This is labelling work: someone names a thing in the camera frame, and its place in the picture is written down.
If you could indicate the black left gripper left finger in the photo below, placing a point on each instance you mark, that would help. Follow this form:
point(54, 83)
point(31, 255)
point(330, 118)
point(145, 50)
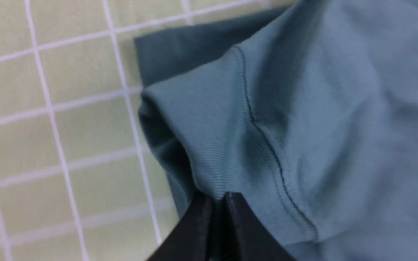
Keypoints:
point(190, 238)

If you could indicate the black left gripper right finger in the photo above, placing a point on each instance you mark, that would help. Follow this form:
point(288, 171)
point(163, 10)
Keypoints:
point(247, 239)

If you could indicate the green long-sleeve shirt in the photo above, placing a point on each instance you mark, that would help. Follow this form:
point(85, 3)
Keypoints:
point(310, 111)

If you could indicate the green checkered tablecloth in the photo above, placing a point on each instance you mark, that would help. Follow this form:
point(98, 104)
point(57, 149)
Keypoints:
point(77, 182)

